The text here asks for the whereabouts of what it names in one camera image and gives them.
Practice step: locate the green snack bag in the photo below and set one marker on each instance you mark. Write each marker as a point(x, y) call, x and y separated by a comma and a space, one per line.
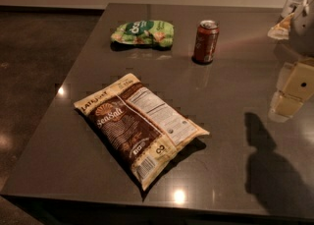
point(151, 33)

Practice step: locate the red coke can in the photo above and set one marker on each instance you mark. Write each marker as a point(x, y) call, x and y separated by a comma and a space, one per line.
point(205, 42)

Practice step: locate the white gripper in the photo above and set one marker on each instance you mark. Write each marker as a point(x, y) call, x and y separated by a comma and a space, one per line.
point(303, 32)

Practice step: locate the brown sea salt chip bag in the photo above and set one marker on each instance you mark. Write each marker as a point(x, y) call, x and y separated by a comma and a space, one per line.
point(142, 128)

